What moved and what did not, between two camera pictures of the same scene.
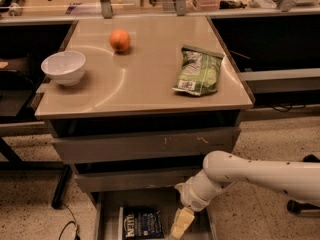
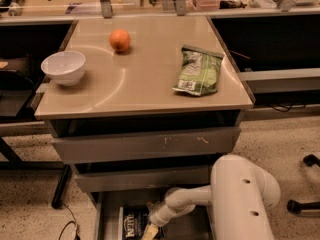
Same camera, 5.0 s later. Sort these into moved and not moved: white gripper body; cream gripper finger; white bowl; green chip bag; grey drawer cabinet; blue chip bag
Moved: white gripper body; cream gripper finger
Not moved: white bowl; grey drawer cabinet; green chip bag; blue chip bag
